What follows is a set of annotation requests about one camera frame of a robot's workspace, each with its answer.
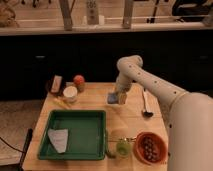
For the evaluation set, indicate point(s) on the metal ladle spoon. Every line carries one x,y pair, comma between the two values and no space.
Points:
147,111

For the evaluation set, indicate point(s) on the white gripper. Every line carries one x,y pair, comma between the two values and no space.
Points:
123,85

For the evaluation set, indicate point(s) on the green plastic tray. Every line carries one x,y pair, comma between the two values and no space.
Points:
86,135

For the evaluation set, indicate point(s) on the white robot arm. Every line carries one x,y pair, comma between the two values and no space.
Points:
190,144

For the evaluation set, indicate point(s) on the white folded cloth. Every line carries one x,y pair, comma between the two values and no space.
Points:
59,139

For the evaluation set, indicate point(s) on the red apple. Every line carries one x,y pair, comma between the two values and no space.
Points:
79,80

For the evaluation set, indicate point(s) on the green glass cup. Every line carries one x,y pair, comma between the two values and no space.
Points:
123,148

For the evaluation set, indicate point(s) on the red bowl with grapes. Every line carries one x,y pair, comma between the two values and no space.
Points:
149,148

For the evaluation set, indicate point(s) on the blue sponge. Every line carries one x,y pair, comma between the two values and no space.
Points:
112,98

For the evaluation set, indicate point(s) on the yellow stick utensil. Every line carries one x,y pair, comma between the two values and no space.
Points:
60,103

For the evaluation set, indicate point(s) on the white cup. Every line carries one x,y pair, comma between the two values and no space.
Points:
70,93

